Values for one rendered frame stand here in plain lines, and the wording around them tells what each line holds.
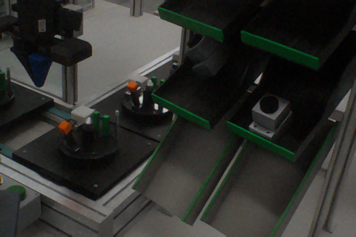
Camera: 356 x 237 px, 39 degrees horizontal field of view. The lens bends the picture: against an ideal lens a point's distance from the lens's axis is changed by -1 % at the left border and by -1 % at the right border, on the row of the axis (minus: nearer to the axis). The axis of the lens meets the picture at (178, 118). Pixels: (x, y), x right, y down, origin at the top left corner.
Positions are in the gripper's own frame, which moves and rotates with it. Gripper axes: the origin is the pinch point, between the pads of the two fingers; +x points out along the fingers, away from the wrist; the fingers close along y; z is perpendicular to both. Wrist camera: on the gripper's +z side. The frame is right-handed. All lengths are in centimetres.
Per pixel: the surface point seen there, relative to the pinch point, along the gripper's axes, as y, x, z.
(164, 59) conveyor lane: 20, 30, 76
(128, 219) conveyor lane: -11.7, 35.9, 12.1
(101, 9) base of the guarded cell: 83, 40, 123
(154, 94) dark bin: -15.8, 4.5, 12.2
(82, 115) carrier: 13.5, 26.5, 27.1
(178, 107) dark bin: -21.3, 4.5, 11.2
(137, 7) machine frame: 65, 35, 126
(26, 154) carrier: 13.9, 28.5, 8.9
